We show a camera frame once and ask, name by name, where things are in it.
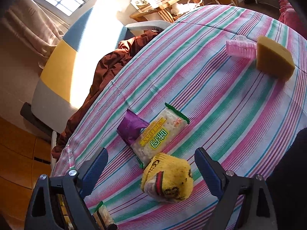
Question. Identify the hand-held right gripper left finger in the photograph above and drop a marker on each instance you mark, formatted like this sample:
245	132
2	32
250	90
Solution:
96	167

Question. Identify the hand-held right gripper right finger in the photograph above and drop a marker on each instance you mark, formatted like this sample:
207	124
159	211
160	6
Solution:
208	170

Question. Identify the yellow sock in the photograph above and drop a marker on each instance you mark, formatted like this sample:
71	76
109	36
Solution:
170	172

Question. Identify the small green snack packet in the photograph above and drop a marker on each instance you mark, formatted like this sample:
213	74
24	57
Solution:
104	215

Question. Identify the purple snack packet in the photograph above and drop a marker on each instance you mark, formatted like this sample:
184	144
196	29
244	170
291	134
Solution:
132	127

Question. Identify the rice cracker snack packet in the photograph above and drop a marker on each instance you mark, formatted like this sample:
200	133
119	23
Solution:
158	136

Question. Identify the striped bed sheet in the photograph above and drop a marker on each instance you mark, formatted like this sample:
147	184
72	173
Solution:
215	100

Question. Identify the person's dark clothing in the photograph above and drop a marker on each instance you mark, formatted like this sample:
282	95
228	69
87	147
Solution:
290	184

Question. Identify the brown blanket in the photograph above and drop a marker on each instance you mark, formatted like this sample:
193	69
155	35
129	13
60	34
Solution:
108	71

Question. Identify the yellow blue grey chair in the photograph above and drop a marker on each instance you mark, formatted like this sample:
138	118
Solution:
64	71

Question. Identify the pink hair claw clip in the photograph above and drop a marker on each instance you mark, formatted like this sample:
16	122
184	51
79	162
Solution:
241	49

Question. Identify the yellow wedge sponge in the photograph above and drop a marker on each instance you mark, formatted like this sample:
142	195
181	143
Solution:
273	57

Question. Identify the beige curtain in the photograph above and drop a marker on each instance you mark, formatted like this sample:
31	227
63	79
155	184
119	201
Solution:
28	33

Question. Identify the wooden side table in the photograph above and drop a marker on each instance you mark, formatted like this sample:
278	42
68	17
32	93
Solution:
168	4

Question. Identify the pink cloth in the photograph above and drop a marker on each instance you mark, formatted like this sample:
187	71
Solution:
292	16

